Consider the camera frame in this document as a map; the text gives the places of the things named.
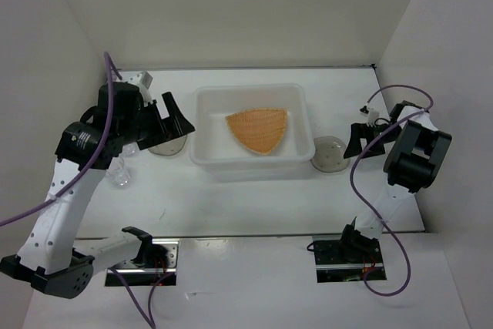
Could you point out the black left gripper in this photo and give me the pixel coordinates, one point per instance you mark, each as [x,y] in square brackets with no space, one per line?
[174,126]

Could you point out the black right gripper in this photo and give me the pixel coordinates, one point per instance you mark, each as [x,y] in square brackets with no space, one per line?
[358,130]

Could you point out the smoky glass plate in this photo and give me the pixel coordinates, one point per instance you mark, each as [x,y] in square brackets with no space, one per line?
[329,154]
[170,148]

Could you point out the woven bamboo fan tray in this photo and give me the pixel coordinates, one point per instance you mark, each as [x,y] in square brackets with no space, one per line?
[259,130]

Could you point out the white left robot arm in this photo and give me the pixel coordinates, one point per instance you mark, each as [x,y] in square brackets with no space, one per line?
[49,260]

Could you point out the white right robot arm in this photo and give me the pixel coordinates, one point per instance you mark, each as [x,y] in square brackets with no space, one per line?
[412,163]

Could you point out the translucent plastic bin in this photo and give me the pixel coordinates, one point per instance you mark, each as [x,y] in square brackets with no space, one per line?
[214,148]

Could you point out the clear plastic cup far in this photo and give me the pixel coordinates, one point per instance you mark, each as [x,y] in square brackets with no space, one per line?
[129,150]

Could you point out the clear plastic cup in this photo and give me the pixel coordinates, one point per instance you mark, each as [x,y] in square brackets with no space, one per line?
[117,173]
[129,150]

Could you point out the clear plastic cup near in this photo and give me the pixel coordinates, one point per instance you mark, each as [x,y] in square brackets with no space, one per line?
[117,173]

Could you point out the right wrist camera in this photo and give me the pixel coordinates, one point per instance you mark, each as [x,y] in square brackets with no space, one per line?
[372,115]

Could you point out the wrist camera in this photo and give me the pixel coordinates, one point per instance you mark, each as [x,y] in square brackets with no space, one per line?
[372,115]
[143,81]

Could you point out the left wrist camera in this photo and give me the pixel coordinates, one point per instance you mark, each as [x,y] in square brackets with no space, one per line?
[143,81]

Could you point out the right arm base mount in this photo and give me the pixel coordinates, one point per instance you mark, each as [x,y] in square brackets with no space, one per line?
[333,265]

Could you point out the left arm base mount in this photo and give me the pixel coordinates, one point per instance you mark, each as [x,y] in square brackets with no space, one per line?
[160,268]

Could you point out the aluminium table edge rail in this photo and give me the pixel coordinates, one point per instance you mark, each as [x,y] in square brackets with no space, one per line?
[84,153]

